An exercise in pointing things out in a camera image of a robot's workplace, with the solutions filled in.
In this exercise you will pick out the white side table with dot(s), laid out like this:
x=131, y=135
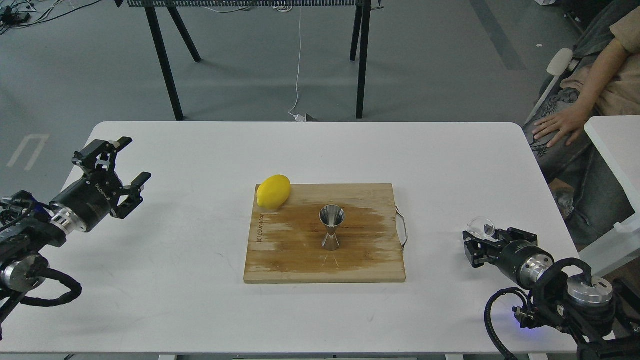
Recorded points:
x=611, y=192

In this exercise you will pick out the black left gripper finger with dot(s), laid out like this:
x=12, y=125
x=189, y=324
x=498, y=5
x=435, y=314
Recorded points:
x=100, y=155
x=123, y=200

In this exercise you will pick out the wooden cutting board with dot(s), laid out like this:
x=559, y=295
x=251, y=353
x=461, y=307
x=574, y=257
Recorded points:
x=284, y=246

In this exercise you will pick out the seated person's hand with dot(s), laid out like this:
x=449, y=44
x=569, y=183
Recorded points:
x=568, y=123

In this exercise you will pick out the seated person's forearm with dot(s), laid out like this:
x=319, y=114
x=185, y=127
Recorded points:
x=605, y=67

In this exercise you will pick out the seated person in jeans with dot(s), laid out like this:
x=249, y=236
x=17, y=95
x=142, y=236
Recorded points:
x=565, y=167

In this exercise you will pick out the small clear glass cup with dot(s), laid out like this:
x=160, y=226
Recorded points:
x=482, y=228

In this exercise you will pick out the black metal bench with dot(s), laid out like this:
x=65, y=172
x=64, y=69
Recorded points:
x=251, y=42

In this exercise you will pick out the yellow lemon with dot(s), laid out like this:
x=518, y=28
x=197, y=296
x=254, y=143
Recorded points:
x=273, y=192

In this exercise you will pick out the steel double jigger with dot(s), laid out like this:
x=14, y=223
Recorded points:
x=331, y=216

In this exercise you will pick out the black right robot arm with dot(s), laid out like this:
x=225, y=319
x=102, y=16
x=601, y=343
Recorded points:
x=561, y=294

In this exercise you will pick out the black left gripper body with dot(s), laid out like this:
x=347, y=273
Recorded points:
x=89, y=200

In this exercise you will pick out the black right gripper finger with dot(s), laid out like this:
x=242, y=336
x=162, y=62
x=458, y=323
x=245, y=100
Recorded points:
x=480, y=251
x=511, y=235

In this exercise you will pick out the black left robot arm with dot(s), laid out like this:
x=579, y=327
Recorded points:
x=28, y=226

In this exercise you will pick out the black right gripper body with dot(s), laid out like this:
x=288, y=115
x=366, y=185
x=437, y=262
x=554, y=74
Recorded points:
x=523, y=262

